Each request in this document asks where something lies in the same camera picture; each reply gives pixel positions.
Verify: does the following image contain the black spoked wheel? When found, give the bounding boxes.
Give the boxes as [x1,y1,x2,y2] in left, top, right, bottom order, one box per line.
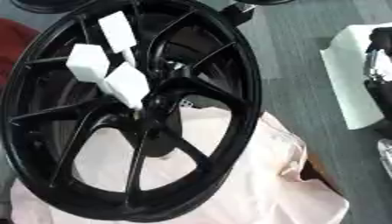
[0,0,265,224]

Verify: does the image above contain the black round wheel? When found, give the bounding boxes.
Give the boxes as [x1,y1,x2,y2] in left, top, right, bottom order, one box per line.
[231,0,296,6]
[9,0,95,15]

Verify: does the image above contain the black support block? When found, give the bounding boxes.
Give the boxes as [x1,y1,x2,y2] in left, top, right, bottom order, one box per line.
[217,2,257,27]

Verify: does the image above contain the white foam box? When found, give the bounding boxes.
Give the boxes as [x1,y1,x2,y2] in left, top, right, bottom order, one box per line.
[318,24,392,131]

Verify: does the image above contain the red object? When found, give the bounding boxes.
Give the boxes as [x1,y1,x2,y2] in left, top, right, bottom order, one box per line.
[0,17,42,87]

